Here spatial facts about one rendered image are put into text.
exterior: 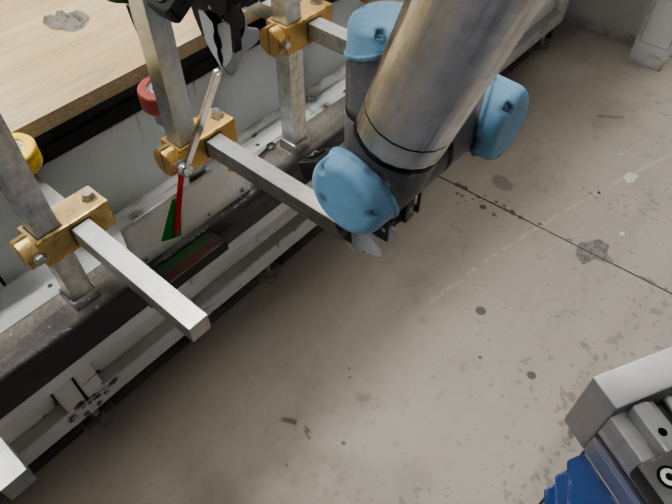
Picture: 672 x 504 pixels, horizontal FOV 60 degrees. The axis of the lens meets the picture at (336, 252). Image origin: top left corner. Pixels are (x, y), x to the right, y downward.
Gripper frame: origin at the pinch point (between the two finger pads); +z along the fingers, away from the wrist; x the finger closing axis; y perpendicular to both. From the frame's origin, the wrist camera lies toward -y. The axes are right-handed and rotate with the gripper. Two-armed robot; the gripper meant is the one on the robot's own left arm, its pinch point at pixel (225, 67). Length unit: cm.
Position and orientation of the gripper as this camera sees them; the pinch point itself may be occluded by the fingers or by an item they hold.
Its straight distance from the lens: 86.7
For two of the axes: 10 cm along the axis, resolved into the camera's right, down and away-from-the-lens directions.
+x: -7.6, -5.0, 4.2
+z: 0.0, 6.5, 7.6
